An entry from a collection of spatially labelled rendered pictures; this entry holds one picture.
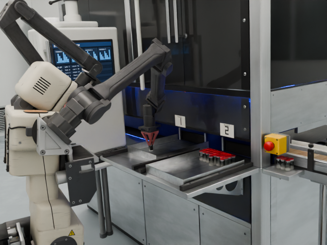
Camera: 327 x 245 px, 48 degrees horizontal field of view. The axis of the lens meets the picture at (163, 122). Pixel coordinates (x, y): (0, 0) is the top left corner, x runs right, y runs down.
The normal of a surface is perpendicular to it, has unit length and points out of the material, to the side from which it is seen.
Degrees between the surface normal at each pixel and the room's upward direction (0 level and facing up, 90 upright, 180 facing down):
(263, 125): 90
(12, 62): 90
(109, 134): 90
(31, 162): 90
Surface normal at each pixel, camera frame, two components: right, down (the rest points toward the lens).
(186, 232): -0.80, 0.17
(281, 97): 0.60, 0.13
